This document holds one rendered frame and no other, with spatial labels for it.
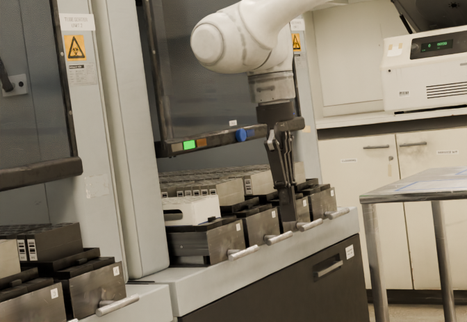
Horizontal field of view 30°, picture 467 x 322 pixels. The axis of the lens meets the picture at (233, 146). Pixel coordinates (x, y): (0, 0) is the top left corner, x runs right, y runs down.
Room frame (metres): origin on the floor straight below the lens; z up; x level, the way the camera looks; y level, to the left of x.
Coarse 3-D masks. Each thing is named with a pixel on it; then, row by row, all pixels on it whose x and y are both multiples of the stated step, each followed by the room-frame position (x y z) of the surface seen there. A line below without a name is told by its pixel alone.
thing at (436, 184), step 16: (416, 176) 2.12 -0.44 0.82; (432, 176) 2.08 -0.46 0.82; (448, 176) 2.04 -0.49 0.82; (464, 176) 2.00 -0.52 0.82; (368, 192) 1.93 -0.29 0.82; (384, 192) 1.89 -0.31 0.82; (400, 192) 1.86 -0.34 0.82; (416, 192) 1.83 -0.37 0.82; (432, 192) 1.80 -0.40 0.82; (448, 192) 1.78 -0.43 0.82; (464, 192) 1.77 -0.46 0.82; (368, 208) 1.89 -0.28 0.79; (432, 208) 2.25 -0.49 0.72; (368, 224) 1.89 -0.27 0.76; (368, 240) 1.89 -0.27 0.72; (368, 256) 1.89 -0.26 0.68; (448, 256) 2.25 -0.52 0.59; (448, 272) 2.24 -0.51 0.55; (384, 288) 1.90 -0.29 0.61; (448, 288) 2.24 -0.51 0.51; (384, 304) 1.89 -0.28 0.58; (448, 304) 2.24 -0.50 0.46; (384, 320) 1.88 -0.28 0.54; (448, 320) 2.24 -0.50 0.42
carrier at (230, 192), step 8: (216, 184) 1.92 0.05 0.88; (224, 184) 1.95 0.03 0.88; (232, 184) 1.98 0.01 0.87; (240, 184) 2.01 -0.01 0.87; (216, 192) 1.92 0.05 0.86; (224, 192) 1.94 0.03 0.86; (232, 192) 1.97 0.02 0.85; (240, 192) 2.00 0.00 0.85; (224, 200) 1.94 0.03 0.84; (232, 200) 1.97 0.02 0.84; (240, 200) 2.00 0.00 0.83
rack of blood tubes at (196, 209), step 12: (168, 204) 1.81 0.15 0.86; (180, 204) 1.79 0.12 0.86; (192, 204) 1.78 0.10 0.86; (204, 204) 1.81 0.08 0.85; (216, 204) 1.85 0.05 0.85; (168, 216) 1.93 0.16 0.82; (180, 216) 1.91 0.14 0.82; (192, 216) 1.78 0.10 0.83; (204, 216) 1.80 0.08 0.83; (216, 216) 1.84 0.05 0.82
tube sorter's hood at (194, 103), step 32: (160, 0) 1.82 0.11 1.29; (192, 0) 1.92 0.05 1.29; (224, 0) 2.03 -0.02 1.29; (160, 32) 1.81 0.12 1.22; (160, 64) 1.80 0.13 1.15; (192, 64) 1.90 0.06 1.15; (160, 96) 1.78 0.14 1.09; (192, 96) 1.89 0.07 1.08; (224, 96) 1.99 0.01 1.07; (160, 128) 1.78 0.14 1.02; (192, 128) 1.87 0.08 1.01; (224, 128) 1.98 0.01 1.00; (256, 128) 2.07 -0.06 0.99; (288, 128) 2.20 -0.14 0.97
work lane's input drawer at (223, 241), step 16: (208, 224) 1.76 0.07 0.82; (224, 224) 1.81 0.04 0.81; (240, 224) 1.85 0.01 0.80; (176, 240) 1.78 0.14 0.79; (192, 240) 1.76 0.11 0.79; (208, 240) 1.74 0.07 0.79; (224, 240) 1.79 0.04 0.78; (240, 240) 1.84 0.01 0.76; (224, 256) 1.78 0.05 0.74; (240, 256) 1.75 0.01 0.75
